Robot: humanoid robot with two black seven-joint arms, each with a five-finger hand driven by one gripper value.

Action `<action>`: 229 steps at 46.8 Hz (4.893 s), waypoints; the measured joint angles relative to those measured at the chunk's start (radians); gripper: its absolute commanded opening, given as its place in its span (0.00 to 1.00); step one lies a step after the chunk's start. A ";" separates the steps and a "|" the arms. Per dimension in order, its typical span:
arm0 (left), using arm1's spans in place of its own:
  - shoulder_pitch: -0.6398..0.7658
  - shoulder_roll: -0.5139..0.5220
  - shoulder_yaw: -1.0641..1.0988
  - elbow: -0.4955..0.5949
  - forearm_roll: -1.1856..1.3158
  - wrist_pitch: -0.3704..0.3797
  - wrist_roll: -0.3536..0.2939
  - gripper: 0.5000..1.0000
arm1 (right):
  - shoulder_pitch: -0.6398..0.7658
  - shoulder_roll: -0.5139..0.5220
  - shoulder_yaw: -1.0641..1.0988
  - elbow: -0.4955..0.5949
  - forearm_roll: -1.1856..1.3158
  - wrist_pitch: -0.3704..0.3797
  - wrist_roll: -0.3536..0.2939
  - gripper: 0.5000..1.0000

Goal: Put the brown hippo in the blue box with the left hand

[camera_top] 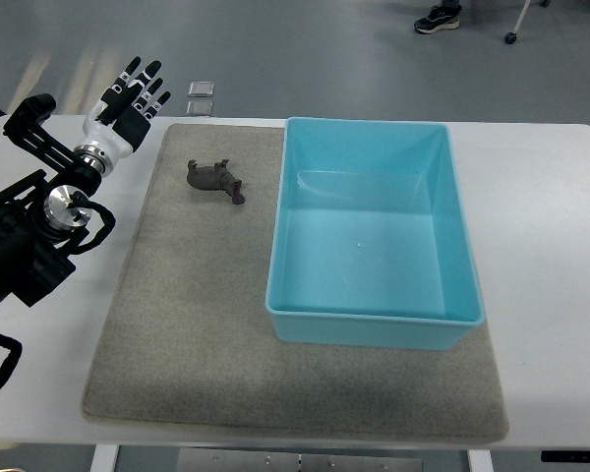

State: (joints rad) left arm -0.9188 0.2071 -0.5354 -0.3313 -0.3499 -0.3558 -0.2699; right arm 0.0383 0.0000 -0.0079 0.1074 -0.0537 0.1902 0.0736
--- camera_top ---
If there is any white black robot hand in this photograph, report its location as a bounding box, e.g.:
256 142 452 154
74 57 171 177

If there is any brown toy hippo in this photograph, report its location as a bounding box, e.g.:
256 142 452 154
186 159 246 205

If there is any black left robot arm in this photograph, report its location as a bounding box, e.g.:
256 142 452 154
0 93 116 307

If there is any light blue plastic box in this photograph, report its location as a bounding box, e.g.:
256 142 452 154
265 117 485 350

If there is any lower floor outlet plate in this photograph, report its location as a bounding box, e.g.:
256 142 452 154
186 99 213 117

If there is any grey felt mat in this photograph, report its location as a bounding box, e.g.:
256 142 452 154
82 125 508 443

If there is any black sneaker shoe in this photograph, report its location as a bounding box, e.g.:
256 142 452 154
414 5 462 34

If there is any white cart leg with caster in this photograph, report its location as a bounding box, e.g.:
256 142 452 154
503 0 552 45

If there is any black table control panel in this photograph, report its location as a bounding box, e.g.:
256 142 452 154
541 450 590 464

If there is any metal table frame plate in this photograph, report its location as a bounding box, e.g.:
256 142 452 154
176 448 424 472

